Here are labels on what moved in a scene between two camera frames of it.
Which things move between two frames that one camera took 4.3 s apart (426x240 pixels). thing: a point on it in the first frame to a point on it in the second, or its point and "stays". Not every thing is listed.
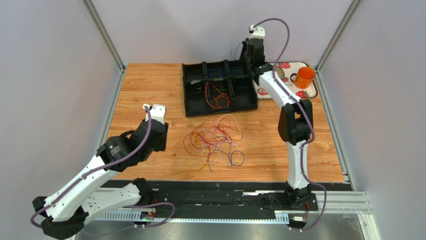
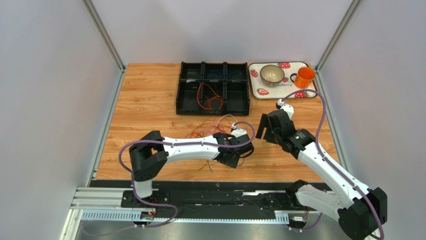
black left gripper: (162, 145) to (233, 163)
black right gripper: (252, 53) to (274, 126)
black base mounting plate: (233, 197) stays
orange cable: (216, 89) to (220, 96)
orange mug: (304, 78) stays
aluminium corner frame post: (104, 33) stays
